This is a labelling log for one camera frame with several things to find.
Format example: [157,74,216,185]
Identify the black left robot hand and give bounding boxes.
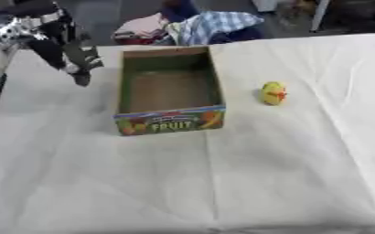
[26,12,106,88]

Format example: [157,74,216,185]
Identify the blue white checked cloth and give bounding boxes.
[165,11,266,47]

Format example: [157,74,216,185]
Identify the pink and white cloth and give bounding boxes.
[111,12,172,47]

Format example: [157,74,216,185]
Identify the cardboard box with fruit print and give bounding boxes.
[112,45,228,137]

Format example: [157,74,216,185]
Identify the yellow egg-shaped toy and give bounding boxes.
[258,80,290,107]

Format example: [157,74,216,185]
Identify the dark bag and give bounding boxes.
[323,0,375,34]

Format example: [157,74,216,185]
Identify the dark blue cloth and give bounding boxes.
[158,0,202,23]

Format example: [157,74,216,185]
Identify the white container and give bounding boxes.
[250,0,281,14]

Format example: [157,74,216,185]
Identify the white pole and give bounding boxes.
[309,0,332,33]

